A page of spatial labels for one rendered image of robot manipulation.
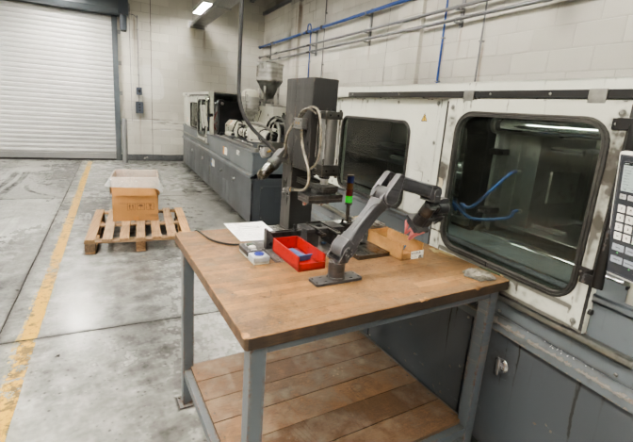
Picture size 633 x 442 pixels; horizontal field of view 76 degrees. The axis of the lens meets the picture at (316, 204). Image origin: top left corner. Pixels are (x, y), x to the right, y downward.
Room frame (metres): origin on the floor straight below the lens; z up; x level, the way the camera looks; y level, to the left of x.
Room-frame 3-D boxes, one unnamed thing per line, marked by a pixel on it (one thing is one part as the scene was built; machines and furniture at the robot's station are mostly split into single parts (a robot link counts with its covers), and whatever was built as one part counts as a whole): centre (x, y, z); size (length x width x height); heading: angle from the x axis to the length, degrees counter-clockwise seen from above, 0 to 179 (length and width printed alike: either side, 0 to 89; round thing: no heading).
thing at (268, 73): (6.18, 0.88, 1.60); 2.54 x 0.84 x 1.26; 27
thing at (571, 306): (1.60, -0.76, 1.21); 0.86 x 0.10 x 0.79; 27
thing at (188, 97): (8.55, 2.20, 1.24); 2.95 x 0.98 x 0.90; 27
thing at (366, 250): (1.74, -0.23, 0.91); 0.17 x 0.16 x 0.02; 120
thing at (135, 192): (4.65, 2.13, 0.40); 0.67 x 0.60 x 0.50; 22
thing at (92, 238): (4.39, 1.97, 0.07); 1.20 x 1.00 x 0.14; 24
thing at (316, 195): (1.89, 0.02, 1.22); 0.26 x 0.18 x 0.30; 30
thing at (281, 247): (1.59, 0.06, 0.93); 0.25 x 0.12 x 0.06; 30
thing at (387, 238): (1.81, -0.38, 0.93); 0.25 x 0.13 x 0.08; 30
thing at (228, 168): (7.43, 1.61, 0.49); 5.51 x 1.02 x 0.97; 27
